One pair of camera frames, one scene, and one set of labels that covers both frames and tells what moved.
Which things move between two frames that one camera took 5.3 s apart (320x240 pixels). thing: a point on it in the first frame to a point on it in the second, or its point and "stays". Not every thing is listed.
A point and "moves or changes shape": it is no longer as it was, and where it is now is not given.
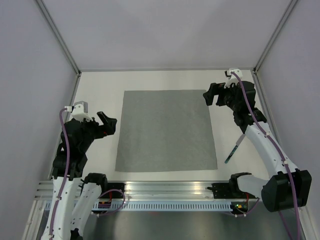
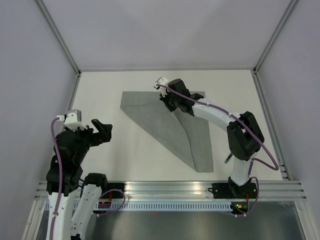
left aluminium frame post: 62,41 stays
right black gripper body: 226,96 to 170,102
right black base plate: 225,191 stays
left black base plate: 116,194 stays
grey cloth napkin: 165,130 moves or changes shape
